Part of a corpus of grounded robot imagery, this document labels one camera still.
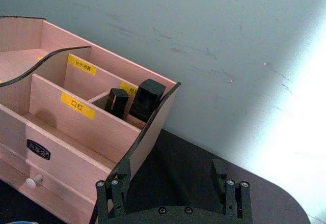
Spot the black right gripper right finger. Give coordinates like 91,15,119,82
210,158,253,219

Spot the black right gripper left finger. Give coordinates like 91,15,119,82
95,157,131,222

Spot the black table cloth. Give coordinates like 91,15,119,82
0,128,312,224

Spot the wooden drawer front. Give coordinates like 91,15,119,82
0,155,95,224

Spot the pale wooden organiser box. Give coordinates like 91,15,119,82
0,16,182,224

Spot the small black square-capped bottle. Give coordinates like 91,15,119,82
105,88,129,119

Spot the large black square-capped bottle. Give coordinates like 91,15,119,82
128,78,167,123

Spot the yellow label with two characters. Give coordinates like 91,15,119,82
60,92,96,121

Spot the yellow label behind bottles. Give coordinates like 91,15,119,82
120,81,140,98

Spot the black badge plate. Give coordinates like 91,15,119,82
25,138,51,161

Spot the white drawer knob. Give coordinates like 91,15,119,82
25,173,44,189

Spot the yellow label with four characters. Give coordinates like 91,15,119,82
67,53,98,77

